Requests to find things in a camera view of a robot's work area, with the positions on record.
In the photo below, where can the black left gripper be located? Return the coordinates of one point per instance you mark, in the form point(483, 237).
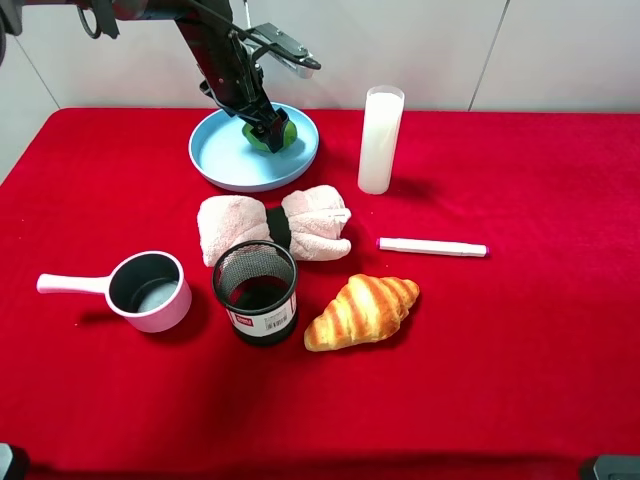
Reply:
point(242, 94)

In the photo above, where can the green round fruit toy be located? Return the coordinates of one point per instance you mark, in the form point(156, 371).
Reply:
point(289, 137)

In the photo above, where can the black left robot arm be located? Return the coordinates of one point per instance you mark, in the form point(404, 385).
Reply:
point(206, 26)

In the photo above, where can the light blue plate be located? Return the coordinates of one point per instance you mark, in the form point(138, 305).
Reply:
point(221, 153)

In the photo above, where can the pink rolled towel with band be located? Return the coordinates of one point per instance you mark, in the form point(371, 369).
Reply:
point(308, 223)

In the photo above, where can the tall white milk glass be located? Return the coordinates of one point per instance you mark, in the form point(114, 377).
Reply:
point(383, 111)

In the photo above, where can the black mesh pen cup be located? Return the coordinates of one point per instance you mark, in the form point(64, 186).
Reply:
point(255, 282)

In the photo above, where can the white marker with magenta cap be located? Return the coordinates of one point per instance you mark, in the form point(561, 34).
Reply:
point(431, 247)

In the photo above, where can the golden croissant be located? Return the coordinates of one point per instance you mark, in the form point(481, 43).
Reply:
point(366, 310)

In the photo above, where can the red felt table cloth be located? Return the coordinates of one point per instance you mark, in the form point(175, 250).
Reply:
point(518, 365)

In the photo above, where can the grey base block left corner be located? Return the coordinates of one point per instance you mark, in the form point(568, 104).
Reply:
point(14, 462)

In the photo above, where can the grey base block corner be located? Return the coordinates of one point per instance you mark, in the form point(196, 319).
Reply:
point(14, 462)
point(611, 467)

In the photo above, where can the grey base block right corner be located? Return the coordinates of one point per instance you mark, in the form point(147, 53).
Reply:
point(611, 467)

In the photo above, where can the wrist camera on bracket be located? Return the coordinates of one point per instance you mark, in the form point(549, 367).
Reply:
point(267, 39)

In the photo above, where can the pink saucepan with handle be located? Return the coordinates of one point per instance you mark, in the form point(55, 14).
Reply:
point(148, 289)

